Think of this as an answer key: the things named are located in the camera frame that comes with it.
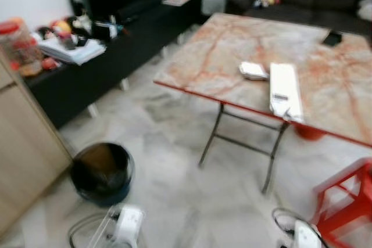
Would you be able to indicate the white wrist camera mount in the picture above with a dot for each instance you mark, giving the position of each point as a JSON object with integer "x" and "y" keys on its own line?
{"x": 129, "y": 225}
{"x": 305, "y": 236}

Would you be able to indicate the stack of white papers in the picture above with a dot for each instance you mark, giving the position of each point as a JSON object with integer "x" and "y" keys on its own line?
{"x": 72, "y": 51}

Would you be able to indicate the light wooden cabinet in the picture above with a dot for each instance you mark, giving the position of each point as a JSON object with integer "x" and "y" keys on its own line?
{"x": 26, "y": 137}

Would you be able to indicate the black and white plush toy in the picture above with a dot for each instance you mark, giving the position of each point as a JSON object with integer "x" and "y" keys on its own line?
{"x": 81, "y": 20}

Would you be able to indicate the red plastic stool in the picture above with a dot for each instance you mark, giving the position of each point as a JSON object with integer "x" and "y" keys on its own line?
{"x": 343, "y": 207}

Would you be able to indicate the black round rubbish bin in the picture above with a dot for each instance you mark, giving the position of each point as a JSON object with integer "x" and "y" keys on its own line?
{"x": 102, "y": 175}

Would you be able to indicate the white cushion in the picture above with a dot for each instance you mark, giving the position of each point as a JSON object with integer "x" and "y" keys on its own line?
{"x": 366, "y": 9}

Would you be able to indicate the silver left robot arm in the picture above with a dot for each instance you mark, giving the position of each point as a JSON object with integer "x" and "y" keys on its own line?
{"x": 107, "y": 230}

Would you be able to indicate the long white paper package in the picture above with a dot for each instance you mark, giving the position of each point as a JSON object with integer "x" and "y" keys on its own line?
{"x": 285, "y": 88}

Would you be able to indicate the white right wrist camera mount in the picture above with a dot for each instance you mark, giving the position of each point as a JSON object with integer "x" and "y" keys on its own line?
{"x": 305, "y": 236}

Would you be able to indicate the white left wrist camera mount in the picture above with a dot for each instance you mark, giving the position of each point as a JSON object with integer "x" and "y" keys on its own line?
{"x": 129, "y": 225}

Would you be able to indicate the long black low cabinet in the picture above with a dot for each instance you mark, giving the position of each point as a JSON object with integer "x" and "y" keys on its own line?
{"x": 116, "y": 59}

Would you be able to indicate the marble top folding table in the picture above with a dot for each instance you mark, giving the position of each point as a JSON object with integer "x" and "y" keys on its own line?
{"x": 244, "y": 42}

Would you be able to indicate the clear jar with red lid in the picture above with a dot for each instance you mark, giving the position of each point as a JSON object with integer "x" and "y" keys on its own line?
{"x": 17, "y": 47}

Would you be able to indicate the small black flat object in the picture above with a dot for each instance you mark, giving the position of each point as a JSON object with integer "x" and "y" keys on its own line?
{"x": 332, "y": 38}

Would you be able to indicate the red round object under table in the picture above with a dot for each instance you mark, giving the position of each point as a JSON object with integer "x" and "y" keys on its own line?
{"x": 308, "y": 132}

